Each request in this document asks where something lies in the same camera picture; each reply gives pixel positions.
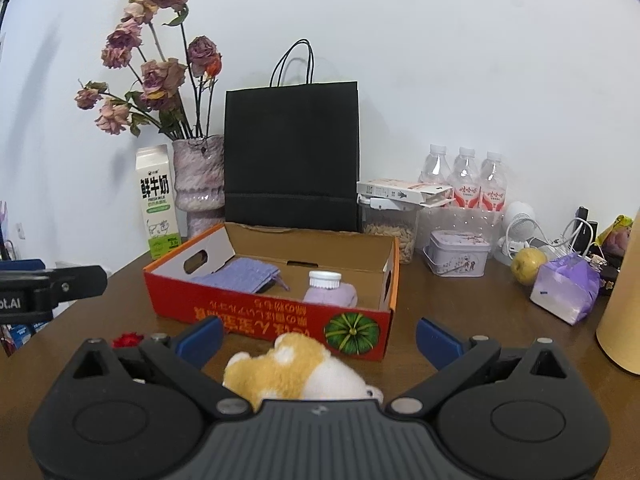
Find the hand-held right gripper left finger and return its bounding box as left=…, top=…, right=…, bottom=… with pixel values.
left=72, top=316, right=253, bottom=417

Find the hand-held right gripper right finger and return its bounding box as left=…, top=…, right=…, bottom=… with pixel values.
left=385, top=316, right=569, bottom=417

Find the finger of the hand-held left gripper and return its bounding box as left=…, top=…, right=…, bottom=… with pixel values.
left=0, top=259, right=46, bottom=274
left=0, top=266, right=108, bottom=311

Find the red cardboard box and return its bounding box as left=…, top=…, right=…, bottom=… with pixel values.
left=142, top=221, right=401, bottom=362

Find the purple cloth pouch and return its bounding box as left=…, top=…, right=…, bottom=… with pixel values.
left=190, top=257, right=291, bottom=295

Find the red artificial rose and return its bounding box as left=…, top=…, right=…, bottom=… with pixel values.
left=111, top=331, right=145, bottom=350

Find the yellow white plush hamster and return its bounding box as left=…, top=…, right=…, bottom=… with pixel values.
left=222, top=332, right=385, bottom=413

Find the purple towel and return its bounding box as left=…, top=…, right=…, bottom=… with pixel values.
left=303, top=282, right=358, bottom=307

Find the white bottle cap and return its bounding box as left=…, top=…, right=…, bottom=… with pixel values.
left=307, top=270, right=342, bottom=291

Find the blue bag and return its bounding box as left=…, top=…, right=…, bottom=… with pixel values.
left=0, top=322, right=51, bottom=356

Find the grey tin box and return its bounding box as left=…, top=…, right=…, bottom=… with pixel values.
left=422, top=230, right=492, bottom=278

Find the green white milk carton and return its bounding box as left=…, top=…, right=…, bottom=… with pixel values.
left=135, top=144, right=182, bottom=261

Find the yellow green apple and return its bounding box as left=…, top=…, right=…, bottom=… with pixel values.
left=510, top=247, right=548, bottom=287

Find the clear food container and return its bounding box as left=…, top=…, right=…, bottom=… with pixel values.
left=357, top=195, right=420, bottom=265

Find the purple tissue pack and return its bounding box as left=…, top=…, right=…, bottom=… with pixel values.
left=530, top=252, right=601, bottom=325

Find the small white fan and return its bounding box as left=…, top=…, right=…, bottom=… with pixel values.
left=495, top=201, right=538, bottom=267

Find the flat white pink carton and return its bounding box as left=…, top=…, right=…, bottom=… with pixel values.
left=356, top=178, right=454, bottom=207

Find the purple textured vase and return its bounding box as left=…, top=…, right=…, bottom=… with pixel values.
left=171, top=135, right=226, bottom=240

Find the red label water bottle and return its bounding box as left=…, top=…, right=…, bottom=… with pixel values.
left=477, top=151, right=510, bottom=241
left=447, top=146, right=483, bottom=233
left=418, top=143, right=453, bottom=233

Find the dark brown small box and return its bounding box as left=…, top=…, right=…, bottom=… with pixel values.
left=597, top=262, right=622, bottom=295

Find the yellow thermos jug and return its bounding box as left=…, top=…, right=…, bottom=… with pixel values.
left=595, top=207, right=640, bottom=376

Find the black charger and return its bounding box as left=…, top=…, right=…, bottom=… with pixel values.
left=574, top=205, right=600, bottom=256

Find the black paper bag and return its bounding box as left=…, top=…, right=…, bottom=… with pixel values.
left=223, top=38, right=360, bottom=234

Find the yellow snack packet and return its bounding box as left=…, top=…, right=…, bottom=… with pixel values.
left=597, top=214, right=633, bottom=261

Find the dried pink rose bouquet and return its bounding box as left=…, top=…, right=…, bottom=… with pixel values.
left=75, top=0, right=223, bottom=142

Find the white charging cable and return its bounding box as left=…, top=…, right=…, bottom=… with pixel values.
left=505, top=217, right=596, bottom=261

